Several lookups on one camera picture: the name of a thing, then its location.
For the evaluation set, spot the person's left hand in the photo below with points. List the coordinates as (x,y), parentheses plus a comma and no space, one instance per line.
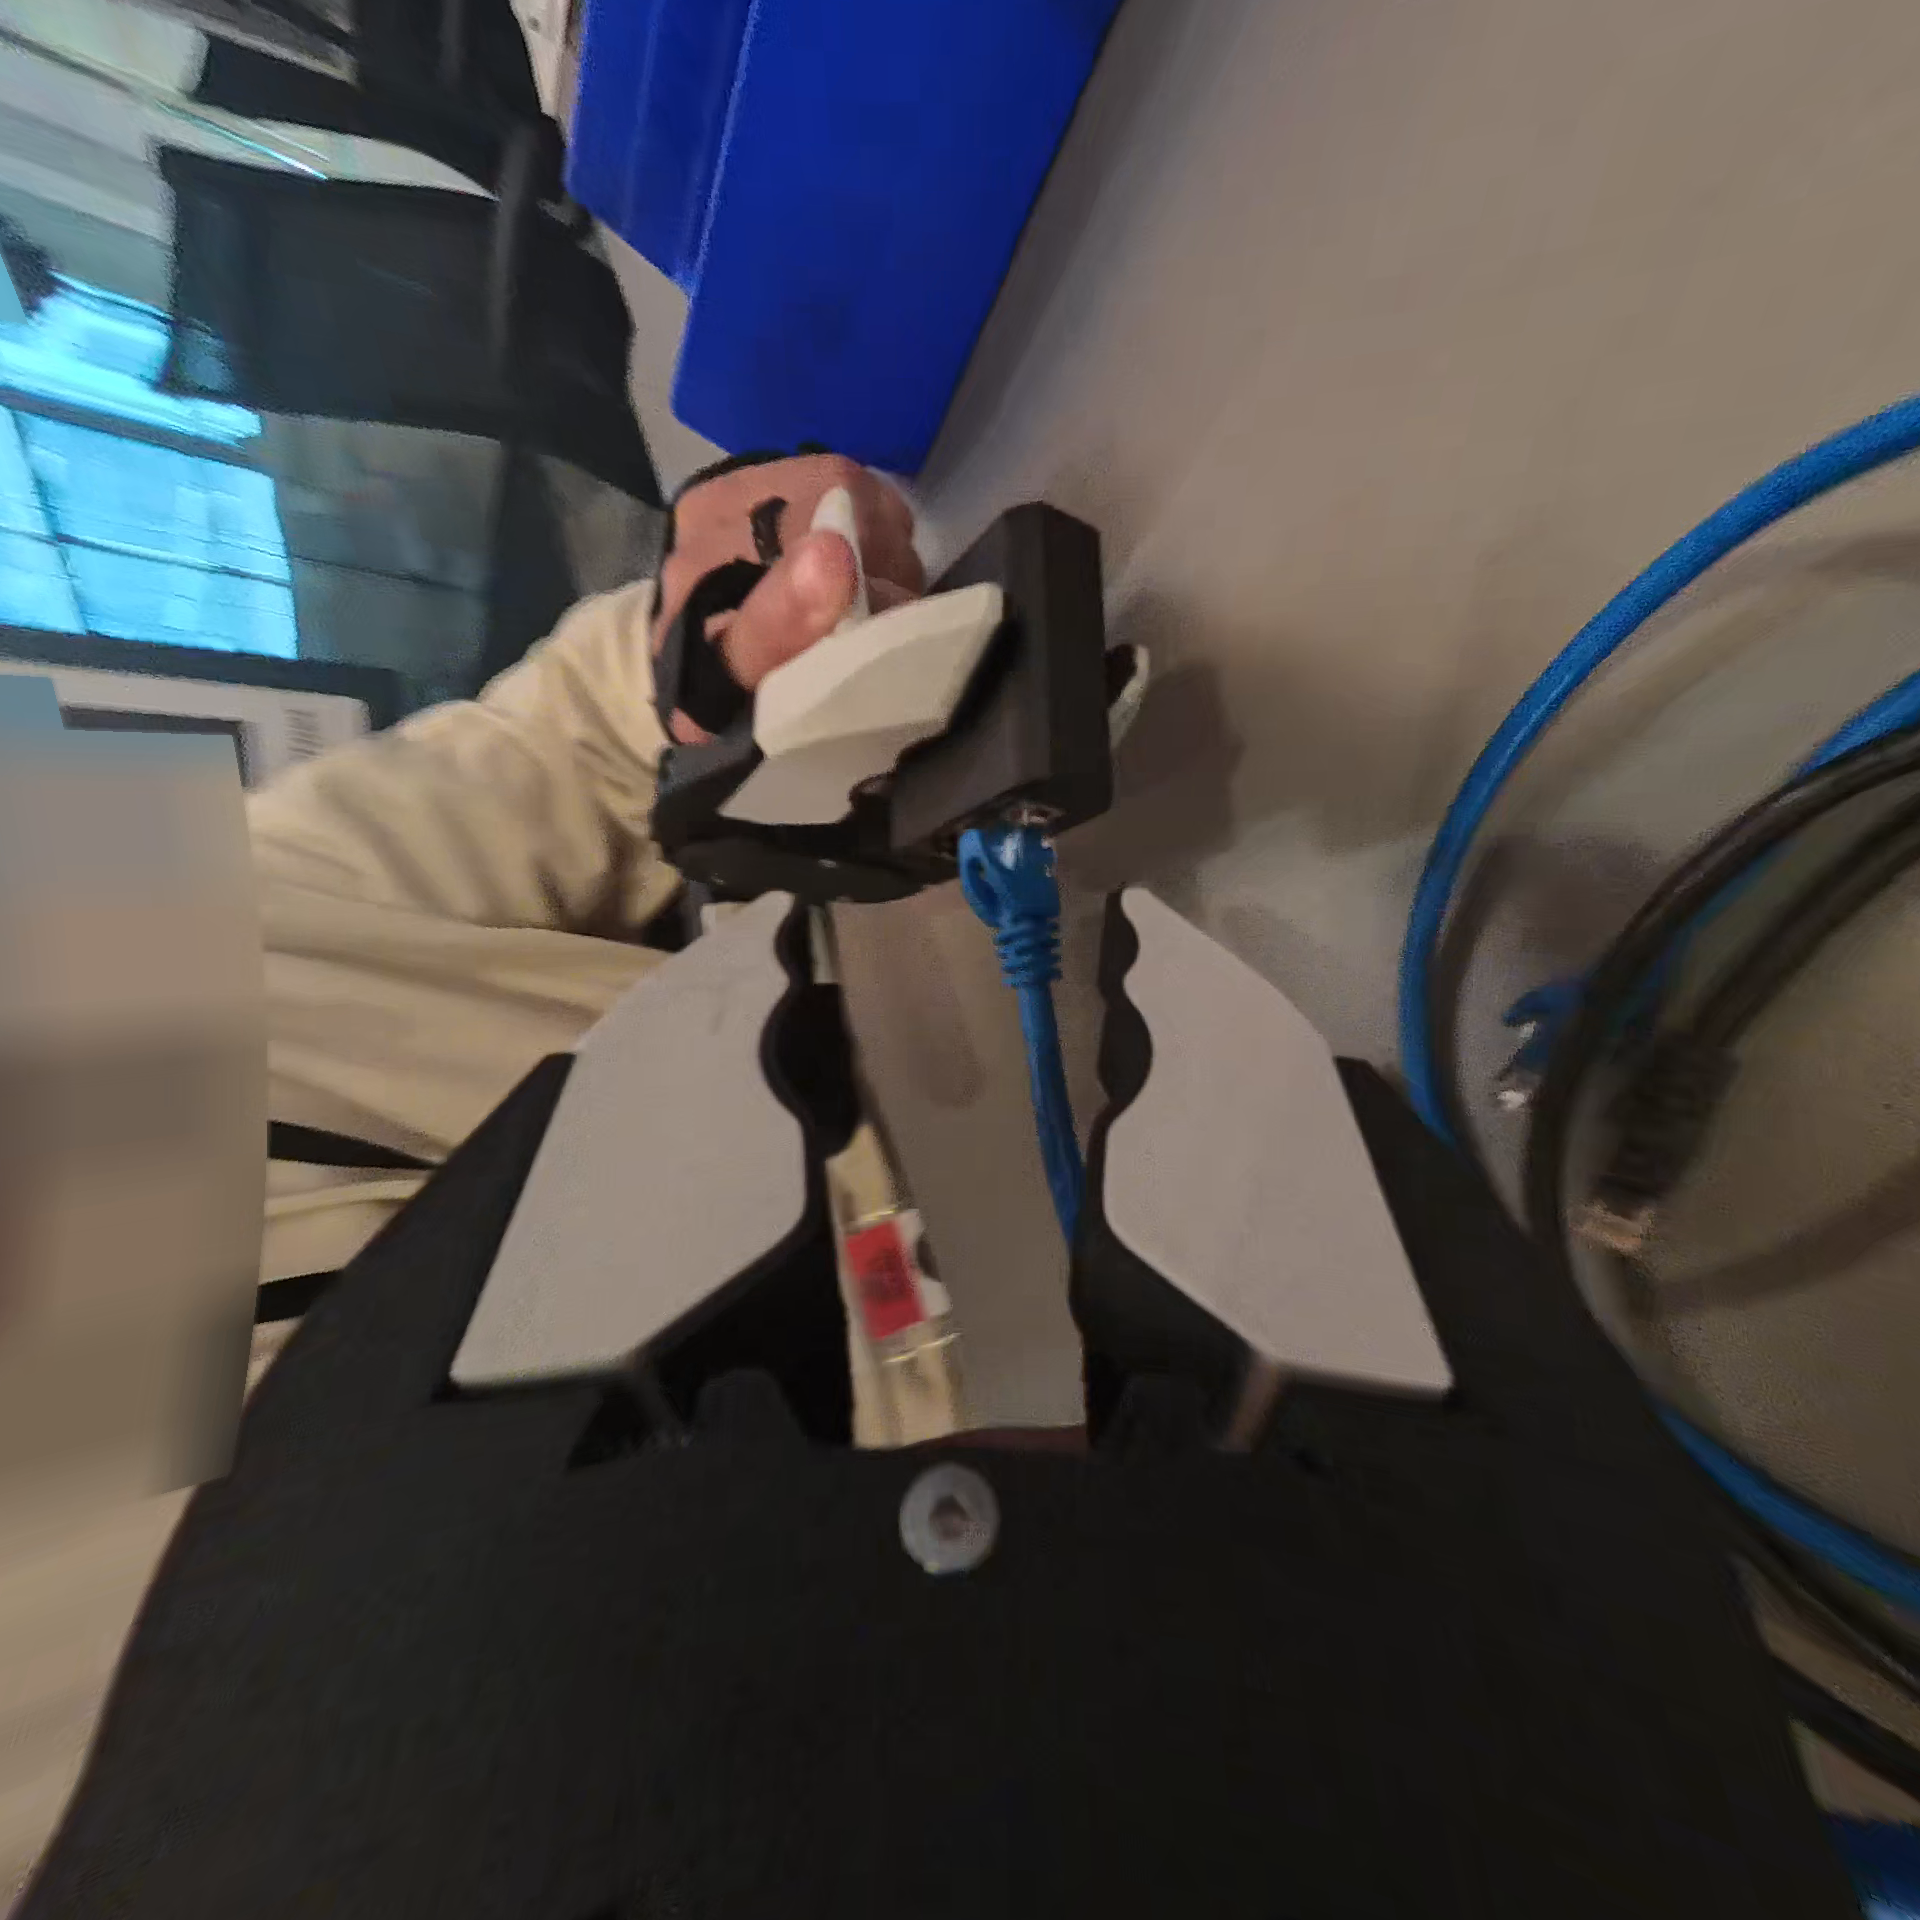
(766,572)

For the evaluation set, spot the person's left forearm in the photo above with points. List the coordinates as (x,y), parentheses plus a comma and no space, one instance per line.
(450,811)

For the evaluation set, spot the blue plastic bin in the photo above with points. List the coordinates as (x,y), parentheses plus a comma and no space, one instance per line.
(841,210)

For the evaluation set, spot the black ethernet port adapter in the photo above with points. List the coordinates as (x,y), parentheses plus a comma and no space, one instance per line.
(1019,674)

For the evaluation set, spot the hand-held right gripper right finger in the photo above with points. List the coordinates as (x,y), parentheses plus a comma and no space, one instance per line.
(1259,1201)

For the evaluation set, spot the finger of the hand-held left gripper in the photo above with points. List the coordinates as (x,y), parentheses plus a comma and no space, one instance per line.
(870,698)
(1122,684)

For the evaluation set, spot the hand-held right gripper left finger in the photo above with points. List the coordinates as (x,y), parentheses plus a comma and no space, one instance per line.
(644,1201)

